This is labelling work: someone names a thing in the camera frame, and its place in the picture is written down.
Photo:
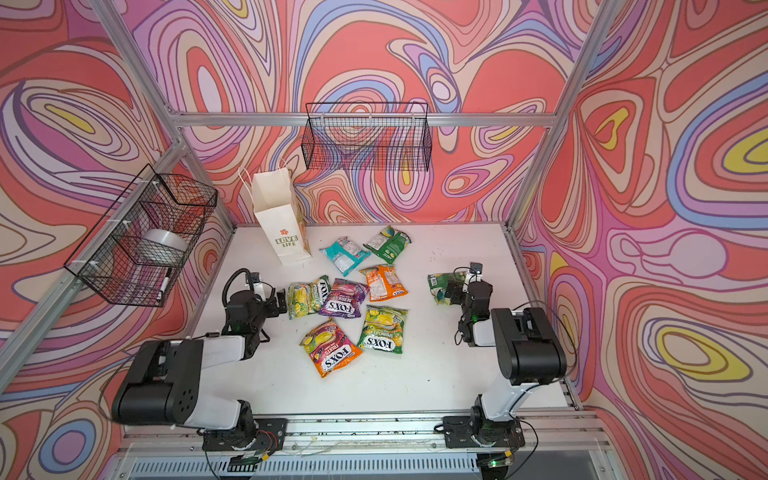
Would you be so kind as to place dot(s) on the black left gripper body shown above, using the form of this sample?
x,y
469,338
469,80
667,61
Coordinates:
x,y
269,310

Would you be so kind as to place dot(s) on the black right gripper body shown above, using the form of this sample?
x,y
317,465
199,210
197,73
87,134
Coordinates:
x,y
459,296

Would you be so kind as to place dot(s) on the orange Fox's candy packet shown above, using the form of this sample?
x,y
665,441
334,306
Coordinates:
x,y
329,348

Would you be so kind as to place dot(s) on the orange white snack packet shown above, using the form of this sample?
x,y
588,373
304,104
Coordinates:
x,y
383,283

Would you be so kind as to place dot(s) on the purple Fox's candy packet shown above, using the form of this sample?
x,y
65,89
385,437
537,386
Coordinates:
x,y
345,299

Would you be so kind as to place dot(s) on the green yellow Fox's candy packet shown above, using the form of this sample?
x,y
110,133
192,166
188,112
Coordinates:
x,y
383,329

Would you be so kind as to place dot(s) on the white paper gift bag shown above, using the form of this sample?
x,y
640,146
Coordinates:
x,y
275,207

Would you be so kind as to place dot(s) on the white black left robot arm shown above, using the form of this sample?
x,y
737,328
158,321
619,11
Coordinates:
x,y
162,386

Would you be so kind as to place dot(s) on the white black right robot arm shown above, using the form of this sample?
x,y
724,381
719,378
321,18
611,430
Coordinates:
x,y
529,355

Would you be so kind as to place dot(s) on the marker pen in basket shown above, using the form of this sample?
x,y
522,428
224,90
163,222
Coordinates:
x,y
162,292

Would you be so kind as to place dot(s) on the dark green snack packet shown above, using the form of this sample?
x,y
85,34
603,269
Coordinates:
x,y
388,244

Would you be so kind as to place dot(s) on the white tape roll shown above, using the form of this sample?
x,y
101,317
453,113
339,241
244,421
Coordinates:
x,y
162,247

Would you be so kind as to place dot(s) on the teal snack packet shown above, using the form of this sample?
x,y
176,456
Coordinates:
x,y
345,254

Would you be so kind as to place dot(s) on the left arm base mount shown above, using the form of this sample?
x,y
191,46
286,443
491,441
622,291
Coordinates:
x,y
266,435

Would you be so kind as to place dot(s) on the black wire basket left wall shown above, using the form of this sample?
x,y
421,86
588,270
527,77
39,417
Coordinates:
x,y
107,261

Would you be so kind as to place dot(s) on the black wire basket wall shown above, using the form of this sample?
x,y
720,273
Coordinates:
x,y
367,136
107,261

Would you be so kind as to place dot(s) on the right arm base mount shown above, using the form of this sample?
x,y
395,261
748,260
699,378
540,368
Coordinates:
x,y
464,432

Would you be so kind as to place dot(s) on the aluminium front rail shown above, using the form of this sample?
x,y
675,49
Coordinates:
x,y
548,444

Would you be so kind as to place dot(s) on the black wire basket back wall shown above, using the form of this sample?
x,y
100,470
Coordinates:
x,y
367,136

